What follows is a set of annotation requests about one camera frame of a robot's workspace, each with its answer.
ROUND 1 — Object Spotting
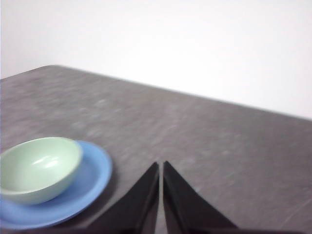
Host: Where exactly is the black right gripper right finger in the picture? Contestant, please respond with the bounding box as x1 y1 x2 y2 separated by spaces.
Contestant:
162 160 238 234

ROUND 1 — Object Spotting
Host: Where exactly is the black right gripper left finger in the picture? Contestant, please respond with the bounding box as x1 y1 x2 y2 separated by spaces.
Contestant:
90 162 159 234

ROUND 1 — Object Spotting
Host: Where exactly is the blue plate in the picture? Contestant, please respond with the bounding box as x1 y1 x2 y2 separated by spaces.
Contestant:
0 140 113 230

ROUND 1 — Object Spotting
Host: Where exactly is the green ribbed bowl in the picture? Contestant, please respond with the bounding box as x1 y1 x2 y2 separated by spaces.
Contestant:
0 136 83 205

